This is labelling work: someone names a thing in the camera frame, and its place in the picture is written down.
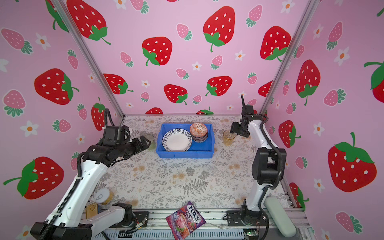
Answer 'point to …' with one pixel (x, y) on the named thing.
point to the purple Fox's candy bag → (184, 221)
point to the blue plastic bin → (197, 150)
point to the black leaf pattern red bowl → (199, 139)
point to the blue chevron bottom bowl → (198, 129)
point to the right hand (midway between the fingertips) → (235, 130)
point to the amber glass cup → (228, 137)
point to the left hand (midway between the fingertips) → (144, 144)
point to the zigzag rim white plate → (177, 140)
